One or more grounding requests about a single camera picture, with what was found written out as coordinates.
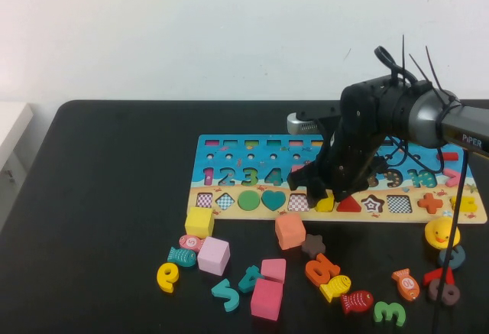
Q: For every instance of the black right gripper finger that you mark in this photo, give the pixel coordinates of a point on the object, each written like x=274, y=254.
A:
x=313, y=183
x=349, y=190

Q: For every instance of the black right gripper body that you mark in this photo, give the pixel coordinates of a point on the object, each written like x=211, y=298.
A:
x=347, y=158

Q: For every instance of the yellow pentagon piece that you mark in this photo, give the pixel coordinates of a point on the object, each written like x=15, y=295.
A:
x=325, y=205

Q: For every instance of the red triangle piece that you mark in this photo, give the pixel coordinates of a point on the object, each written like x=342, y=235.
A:
x=350, y=206

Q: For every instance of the pink number five piece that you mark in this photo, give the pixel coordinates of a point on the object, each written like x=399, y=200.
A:
x=297, y=168

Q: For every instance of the teal heart piece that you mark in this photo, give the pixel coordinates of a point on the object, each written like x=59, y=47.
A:
x=273, y=199

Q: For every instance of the wooden number shape puzzle board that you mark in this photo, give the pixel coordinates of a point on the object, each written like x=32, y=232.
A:
x=260, y=158

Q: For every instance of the brown star piece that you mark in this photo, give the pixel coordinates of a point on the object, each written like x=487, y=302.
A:
x=314, y=245

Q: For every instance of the green circle piece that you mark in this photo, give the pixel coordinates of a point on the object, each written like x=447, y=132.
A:
x=249, y=200

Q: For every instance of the orange plus sign piece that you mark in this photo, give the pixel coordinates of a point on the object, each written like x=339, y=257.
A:
x=429, y=203

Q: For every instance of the orange number ten piece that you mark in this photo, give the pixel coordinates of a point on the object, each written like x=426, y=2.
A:
x=321, y=269

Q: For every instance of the red minus sign piece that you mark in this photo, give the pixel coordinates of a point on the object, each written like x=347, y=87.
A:
x=450, y=156

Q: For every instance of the pink greater-than sign piece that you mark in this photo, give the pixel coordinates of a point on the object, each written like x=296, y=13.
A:
x=454, y=178

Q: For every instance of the teal number four piece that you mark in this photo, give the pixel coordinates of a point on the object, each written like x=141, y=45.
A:
x=252, y=279

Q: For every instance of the red number seven piece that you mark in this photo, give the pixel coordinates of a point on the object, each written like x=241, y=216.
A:
x=433, y=276

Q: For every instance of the yellow equals sign piece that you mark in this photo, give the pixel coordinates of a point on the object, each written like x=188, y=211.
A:
x=470, y=204

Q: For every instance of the green number three piece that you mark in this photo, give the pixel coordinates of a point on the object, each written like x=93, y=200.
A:
x=390, y=307

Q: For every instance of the teal number five piece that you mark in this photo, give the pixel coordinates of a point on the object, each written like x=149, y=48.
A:
x=229, y=299

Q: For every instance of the brown number eight piece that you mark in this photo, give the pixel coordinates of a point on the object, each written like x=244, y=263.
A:
x=454, y=296

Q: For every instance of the yellow number six piece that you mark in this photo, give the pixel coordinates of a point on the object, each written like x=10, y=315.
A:
x=168, y=277

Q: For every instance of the salmon orange block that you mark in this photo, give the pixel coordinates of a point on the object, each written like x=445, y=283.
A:
x=290, y=231

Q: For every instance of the pink trapezoid block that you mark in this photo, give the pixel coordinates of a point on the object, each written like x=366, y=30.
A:
x=274, y=269

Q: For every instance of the yellow wooden fish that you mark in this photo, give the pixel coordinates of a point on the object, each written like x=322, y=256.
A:
x=335, y=286

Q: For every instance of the yellow rubber duck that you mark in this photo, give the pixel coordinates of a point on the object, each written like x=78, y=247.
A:
x=439, y=231

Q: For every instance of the orange wooden fish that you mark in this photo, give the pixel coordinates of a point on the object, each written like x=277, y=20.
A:
x=406, y=283

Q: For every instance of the red wooden fish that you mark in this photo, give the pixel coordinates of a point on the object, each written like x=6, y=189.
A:
x=357, y=301

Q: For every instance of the black zip tie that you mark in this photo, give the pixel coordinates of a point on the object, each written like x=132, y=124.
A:
x=403, y=57
x=420, y=68
x=434, y=71

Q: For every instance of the yellow wooden cube block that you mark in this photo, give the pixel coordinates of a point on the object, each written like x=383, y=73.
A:
x=199, y=221

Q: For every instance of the light pink cube block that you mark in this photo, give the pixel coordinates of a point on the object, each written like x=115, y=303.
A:
x=214, y=255

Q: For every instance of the hot pink block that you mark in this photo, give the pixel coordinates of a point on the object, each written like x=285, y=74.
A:
x=266, y=297

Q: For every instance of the pink wooden fish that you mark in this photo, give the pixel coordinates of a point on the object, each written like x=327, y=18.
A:
x=190, y=241

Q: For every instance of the teal wooden fish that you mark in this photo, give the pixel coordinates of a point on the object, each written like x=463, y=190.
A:
x=182, y=256

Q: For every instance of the white cabinet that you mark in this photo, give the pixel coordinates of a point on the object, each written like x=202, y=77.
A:
x=11, y=127

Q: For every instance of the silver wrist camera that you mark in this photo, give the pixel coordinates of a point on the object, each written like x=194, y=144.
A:
x=302, y=124

